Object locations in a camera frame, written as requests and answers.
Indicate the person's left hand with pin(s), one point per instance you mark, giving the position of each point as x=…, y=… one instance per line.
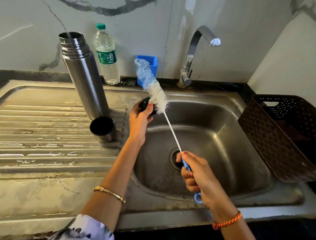
x=137, y=123

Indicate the person's right hand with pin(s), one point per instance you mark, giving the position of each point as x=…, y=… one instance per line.
x=207, y=180

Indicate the person's left thumb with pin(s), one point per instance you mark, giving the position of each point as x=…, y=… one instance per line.
x=147, y=110

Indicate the person's right thumb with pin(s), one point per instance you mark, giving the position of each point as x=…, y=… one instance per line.
x=178, y=158

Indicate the person's right middle finger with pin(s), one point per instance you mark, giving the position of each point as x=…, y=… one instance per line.
x=187, y=174

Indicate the person's right little finger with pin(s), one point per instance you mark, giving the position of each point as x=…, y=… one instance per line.
x=193, y=189

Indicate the black flask stopper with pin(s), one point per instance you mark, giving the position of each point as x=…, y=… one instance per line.
x=144, y=104

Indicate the blue and white bottle brush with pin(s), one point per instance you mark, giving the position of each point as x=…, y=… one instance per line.
x=153, y=86

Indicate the person's right forearm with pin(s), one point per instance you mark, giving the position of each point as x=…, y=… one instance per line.
x=234, y=230

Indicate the person's left forearm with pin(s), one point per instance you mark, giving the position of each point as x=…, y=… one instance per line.
x=118, y=173

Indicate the blue plastic holder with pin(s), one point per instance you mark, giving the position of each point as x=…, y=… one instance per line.
x=152, y=63

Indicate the steel flask cup black inside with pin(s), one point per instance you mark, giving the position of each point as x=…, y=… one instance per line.
x=102, y=127

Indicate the clear plastic water bottle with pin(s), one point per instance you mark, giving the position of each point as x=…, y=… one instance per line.
x=107, y=56

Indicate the stainless steel vacuum flask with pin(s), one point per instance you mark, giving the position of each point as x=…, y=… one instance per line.
x=85, y=79

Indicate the chrome sink faucet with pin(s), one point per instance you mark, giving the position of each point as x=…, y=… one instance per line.
x=191, y=49

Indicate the gold bangle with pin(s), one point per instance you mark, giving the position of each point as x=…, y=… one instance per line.
x=109, y=192

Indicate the brown plastic basket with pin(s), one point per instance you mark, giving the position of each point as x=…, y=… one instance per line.
x=271, y=138

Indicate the stainless steel sink with drainboard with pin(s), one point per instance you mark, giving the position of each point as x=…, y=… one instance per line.
x=49, y=138

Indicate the white floral sleeve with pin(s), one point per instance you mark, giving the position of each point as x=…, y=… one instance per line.
x=84, y=228

